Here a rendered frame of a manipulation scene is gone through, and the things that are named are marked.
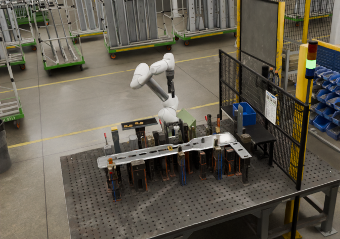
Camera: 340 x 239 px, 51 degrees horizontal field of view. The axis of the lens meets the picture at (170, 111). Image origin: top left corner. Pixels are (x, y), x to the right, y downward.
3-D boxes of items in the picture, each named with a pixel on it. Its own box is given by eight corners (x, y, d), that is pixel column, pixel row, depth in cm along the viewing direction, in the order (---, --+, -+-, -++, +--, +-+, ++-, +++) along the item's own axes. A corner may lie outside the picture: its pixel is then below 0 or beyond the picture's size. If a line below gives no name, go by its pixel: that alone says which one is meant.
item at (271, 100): (275, 126, 348) (277, 97, 335) (264, 117, 368) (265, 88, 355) (277, 126, 348) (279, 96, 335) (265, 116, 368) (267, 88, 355)
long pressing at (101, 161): (98, 170, 328) (98, 169, 327) (96, 158, 348) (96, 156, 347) (238, 142, 356) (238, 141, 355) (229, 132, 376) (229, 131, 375)
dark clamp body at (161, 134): (161, 168, 375) (158, 136, 359) (158, 162, 387) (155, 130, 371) (170, 166, 377) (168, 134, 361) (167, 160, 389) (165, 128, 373)
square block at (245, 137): (243, 169, 364) (244, 137, 349) (240, 164, 372) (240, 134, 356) (250, 167, 366) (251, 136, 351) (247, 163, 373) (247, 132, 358)
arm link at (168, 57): (168, 66, 353) (160, 70, 344) (167, 51, 346) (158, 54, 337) (177, 68, 346) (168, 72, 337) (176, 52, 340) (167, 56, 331)
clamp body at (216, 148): (215, 181, 349) (214, 151, 335) (211, 174, 360) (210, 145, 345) (223, 179, 351) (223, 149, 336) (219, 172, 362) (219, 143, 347)
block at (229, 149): (226, 177, 354) (226, 153, 342) (222, 171, 364) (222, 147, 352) (236, 175, 356) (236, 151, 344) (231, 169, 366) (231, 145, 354)
